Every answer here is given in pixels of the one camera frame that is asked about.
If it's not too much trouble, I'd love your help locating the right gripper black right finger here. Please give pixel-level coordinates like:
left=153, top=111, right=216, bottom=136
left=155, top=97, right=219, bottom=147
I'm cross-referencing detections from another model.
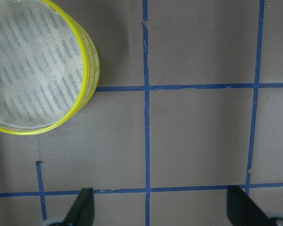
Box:
left=226, top=186, right=268, bottom=226

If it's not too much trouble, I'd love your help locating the yellow bamboo steamer layer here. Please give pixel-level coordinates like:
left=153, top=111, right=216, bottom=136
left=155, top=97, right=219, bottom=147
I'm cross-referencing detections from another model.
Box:
left=75, top=21, right=100, bottom=110
left=0, top=0, right=93, bottom=135

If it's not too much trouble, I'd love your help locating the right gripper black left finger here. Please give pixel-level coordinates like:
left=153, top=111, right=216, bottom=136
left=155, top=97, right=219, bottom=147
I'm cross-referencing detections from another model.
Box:
left=63, top=188, right=95, bottom=226

